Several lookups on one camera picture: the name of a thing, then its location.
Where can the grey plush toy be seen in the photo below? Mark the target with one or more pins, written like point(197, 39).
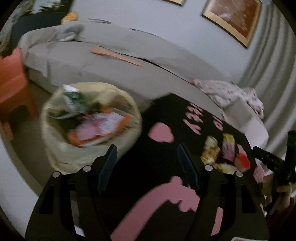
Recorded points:
point(70, 33)

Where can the right hand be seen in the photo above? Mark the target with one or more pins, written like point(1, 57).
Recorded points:
point(277, 199)

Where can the pink floral blanket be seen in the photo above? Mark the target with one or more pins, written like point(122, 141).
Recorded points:
point(224, 94)

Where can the yellow white snack wrapper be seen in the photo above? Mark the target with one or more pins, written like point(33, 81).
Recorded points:
point(225, 168)

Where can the red plastic child chair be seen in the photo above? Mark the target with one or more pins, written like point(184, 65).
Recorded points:
point(14, 90)

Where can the black pink table cloth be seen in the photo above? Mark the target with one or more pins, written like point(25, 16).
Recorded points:
point(147, 196)

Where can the orange flat stick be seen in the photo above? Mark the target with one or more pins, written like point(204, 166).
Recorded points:
point(101, 51)

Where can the yellow plush toy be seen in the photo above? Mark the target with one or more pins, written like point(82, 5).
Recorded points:
point(70, 17)

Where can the cream noodle packet wrapper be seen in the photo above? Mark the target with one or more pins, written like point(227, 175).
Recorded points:
point(211, 151)

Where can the right framed red picture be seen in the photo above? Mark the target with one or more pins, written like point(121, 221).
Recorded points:
point(239, 18)

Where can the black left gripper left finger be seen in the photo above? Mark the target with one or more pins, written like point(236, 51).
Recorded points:
point(110, 159)

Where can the grey covered sofa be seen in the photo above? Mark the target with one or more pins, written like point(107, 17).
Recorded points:
point(144, 65)

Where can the green white carton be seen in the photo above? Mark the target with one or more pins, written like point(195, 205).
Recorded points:
point(71, 96)

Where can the yellow pink wrapper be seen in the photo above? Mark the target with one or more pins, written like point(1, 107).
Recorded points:
point(228, 147)

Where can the grey curtain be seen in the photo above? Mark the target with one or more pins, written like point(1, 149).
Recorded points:
point(271, 72)

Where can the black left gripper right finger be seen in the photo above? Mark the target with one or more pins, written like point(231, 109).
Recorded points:
point(187, 166)

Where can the yellow plastic trash bag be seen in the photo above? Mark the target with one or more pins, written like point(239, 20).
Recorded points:
point(106, 115)

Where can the red white wrapper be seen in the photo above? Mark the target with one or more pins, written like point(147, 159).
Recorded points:
point(241, 161)

